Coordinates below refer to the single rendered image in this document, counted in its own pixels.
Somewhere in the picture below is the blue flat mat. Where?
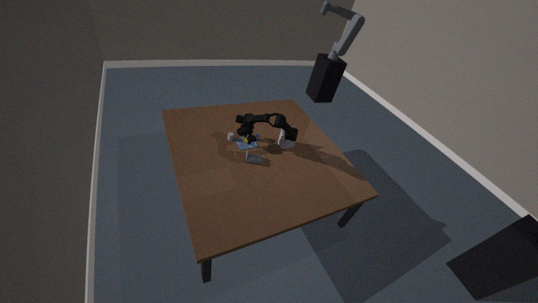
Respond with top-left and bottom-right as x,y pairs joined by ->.
234,137 -> 258,150

